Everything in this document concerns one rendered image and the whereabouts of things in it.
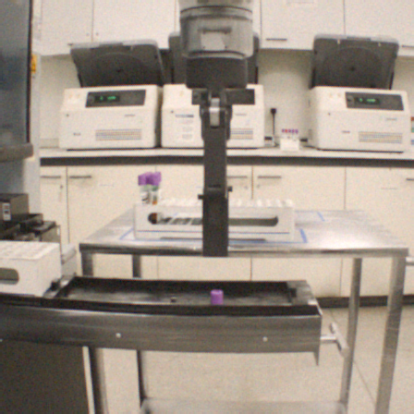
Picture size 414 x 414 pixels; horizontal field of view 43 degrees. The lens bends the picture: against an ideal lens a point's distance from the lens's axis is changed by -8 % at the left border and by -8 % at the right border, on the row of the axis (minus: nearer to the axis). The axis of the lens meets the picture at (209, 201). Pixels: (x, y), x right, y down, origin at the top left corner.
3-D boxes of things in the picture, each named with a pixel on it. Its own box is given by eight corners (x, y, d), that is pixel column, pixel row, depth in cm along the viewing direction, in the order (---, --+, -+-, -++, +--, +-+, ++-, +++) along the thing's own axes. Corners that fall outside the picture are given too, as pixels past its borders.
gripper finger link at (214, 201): (222, 183, 64) (221, 186, 61) (222, 226, 65) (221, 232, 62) (208, 183, 64) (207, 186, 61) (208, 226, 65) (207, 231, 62)
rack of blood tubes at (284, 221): (132, 237, 104) (131, 204, 103) (143, 228, 114) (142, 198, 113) (294, 240, 101) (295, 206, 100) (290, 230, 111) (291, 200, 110)
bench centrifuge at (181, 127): (160, 150, 298) (161, 26, 289) (172, 145, 360) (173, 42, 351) (265, 150, 296) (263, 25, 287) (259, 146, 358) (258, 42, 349)
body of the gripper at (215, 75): (188, 62, 70) (188, 133, 71) (181, 54, 61) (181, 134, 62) (246, 62, 69) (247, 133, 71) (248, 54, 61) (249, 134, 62)
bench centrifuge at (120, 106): (57, 152, 302) (58, 40, 294) (88, 147, 363) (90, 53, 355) (152, 150, 298) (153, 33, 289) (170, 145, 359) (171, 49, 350)
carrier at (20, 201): (22, 218, 124) (21, 192, 123) (30, 218, 124) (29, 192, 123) (3, 226, 113) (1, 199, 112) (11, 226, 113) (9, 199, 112)
